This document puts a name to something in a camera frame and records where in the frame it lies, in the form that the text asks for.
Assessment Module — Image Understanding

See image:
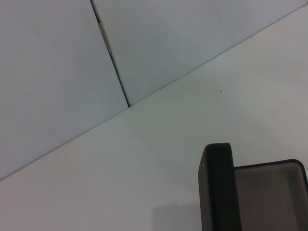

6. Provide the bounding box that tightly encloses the black glasses case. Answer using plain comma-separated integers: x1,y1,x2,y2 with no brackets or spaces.
197,142,308,231

